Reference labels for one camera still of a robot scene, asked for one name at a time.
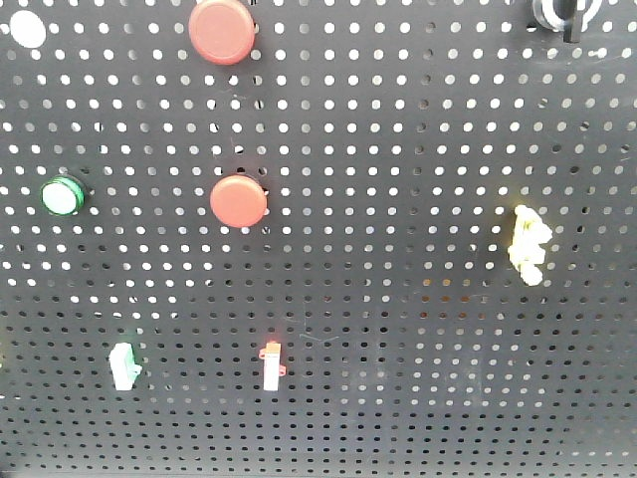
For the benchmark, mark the black rotary selector switch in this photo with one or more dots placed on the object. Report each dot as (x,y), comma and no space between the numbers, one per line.
(569,17)

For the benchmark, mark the lower red mushroom button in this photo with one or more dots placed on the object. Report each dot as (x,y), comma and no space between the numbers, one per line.
(238,201)

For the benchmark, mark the red mushroom button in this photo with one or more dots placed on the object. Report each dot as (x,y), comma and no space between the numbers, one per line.
(222,31)
(238,201)

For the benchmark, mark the upper red mushroom button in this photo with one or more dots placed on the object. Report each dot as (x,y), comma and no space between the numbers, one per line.
(222,31)

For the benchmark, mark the green illuminated push button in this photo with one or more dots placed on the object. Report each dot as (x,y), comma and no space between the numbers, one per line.
(63,195)

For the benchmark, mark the black perforated pegboard panel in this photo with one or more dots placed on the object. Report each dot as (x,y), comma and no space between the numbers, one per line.
(394,140)

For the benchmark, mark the white round panel plug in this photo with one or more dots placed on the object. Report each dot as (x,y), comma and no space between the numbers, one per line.
(27,29)

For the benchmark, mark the white red rocker switch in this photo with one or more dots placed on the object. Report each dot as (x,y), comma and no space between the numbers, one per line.
(273,368)

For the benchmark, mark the yellow toggle switch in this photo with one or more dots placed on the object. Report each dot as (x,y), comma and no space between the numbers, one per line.
(526,251)

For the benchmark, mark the white green rocker switch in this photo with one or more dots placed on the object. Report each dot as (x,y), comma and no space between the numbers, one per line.
(123,367)

